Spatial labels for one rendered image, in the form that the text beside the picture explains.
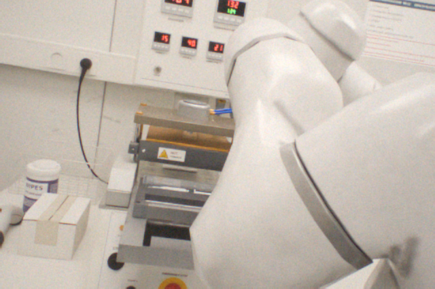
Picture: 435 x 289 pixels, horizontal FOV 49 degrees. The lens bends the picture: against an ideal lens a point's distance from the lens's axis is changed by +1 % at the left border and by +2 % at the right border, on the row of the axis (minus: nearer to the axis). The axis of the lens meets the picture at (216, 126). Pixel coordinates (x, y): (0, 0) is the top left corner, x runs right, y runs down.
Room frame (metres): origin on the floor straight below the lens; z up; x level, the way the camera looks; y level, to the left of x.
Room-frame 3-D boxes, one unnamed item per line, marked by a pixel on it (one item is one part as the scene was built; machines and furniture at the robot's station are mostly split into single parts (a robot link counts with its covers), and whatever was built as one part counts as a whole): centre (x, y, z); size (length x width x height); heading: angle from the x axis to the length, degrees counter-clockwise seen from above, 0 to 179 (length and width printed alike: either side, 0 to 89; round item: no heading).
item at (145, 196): (0.88, 0.03, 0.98); 0.20 x 0.17 x 0.03; 97
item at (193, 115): (1.17, 0.05, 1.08); 0.31 x 0.24 x 0.13; 97
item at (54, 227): (1.10, 0.35, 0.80); 0.19 x 0.13 x 0.09; 3
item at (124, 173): (1.05, 0.19, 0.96); 0.25 x 0.05 x 0.07; 7
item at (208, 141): (1.14, 0.06, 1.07); 0.22 x 0.17 x 0.10; 97
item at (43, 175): (1.25, 0.45, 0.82); 0.09 x 0.09 x 0.15
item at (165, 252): (0.83, 0.03, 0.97); 0.30 x 0.22 x 0.08; 7
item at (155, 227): (0.69, 0.01, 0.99); 0.15 x 0.02 x 0.04; 97
